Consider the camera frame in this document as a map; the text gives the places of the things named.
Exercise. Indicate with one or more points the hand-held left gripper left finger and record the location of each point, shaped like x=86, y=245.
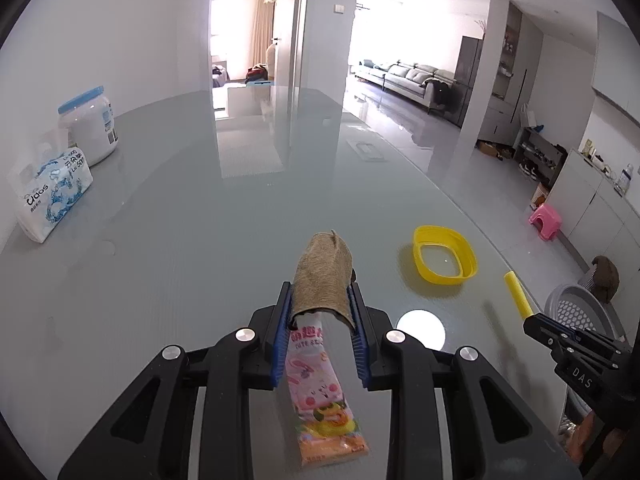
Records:
x=281, y=340

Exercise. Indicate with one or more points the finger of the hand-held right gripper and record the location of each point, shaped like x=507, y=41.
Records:
x=542, y=335
x=575, y=332

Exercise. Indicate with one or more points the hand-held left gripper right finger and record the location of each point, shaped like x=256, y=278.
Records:
x=361, y=345

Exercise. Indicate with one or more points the grey perforated plastic basket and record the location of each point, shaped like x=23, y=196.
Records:
x=575, y=310

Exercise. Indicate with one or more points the yellow foam tube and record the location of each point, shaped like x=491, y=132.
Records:
x=517, y=292

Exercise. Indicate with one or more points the pink snack packet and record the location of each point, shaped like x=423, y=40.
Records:
x=320, y=395

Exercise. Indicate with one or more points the person's right hand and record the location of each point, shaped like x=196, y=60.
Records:
x=585, y=432

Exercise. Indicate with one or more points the white round lid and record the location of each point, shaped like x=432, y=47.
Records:
x=422, y=327

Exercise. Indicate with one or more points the yellow plastic container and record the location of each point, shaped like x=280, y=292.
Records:
x=467, y=260

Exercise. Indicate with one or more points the pink plastic stool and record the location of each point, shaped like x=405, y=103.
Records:
x=545, y=217

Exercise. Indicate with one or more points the grey lower cabinets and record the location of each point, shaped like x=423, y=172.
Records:
x=595, y=210

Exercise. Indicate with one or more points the grey cabinets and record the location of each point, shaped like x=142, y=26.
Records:
x=595, y=210
x=620, y=60

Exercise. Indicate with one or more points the orange and white box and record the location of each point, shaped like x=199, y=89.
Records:
x=540, y=197

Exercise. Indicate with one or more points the clear jar with blue label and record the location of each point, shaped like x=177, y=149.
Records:
x=625, y=180

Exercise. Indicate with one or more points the grey shoe rack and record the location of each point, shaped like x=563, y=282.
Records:
x=540, y=155

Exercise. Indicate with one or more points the brown cardboard box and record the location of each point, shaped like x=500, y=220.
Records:
x=492, y=150

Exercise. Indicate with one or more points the white bag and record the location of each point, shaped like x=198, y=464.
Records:
x=526, y=116

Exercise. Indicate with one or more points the tall grey shelf cabinet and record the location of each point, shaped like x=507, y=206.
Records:
x=505, y=75

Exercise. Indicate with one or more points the dark grey refrigerator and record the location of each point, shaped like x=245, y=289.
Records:
x=467, y=80

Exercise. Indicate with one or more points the dark bag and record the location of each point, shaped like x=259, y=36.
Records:
x=257, y=72

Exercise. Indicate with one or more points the grey sofa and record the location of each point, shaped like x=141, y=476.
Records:
x=410, y=80

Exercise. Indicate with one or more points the blue white tissue pack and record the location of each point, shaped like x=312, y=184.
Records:
x=55, y=190

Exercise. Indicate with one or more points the grey upper cabinets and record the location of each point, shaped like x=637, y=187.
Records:
x=620, y=60

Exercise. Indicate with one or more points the white jar with blue lid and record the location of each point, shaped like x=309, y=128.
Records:
x=90, y=130

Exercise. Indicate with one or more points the beige curtain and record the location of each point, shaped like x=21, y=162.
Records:
x=261, y=30

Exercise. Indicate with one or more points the small picture frame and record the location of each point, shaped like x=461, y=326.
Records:
x=588, y=148

